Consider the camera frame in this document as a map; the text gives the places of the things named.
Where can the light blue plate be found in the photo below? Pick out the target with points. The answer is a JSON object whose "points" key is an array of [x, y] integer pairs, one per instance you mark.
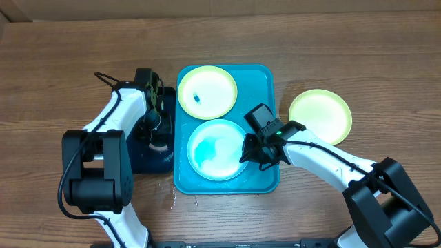
{"points": [[214, 150]]}

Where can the teal plastic tray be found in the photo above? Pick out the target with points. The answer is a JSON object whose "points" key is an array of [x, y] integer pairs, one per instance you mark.
{"points": [[255, 85]]}

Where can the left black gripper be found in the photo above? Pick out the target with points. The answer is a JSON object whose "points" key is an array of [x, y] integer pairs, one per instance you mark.
{"points": [[142, 134]]}

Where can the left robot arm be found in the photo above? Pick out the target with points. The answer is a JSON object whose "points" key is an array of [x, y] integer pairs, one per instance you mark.
{"points": [[97, 180]]}

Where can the black plastic tray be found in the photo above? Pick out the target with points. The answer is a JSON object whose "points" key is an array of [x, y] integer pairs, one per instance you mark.
{"points": [[143, 159]]}

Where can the yellow-green plate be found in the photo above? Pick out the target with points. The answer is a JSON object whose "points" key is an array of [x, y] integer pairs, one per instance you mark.
{"points": [[323, 112], [207, 92]]}

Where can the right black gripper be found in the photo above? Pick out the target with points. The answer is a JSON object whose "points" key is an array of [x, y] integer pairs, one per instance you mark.
{"points": [[251, 156]]}

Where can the green scouring sponge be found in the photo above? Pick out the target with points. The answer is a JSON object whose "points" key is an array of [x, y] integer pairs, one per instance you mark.
{"points": [[158, 145]]}

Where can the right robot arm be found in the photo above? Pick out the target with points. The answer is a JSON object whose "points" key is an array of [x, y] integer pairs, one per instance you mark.
{"points": [[385, 206]]}

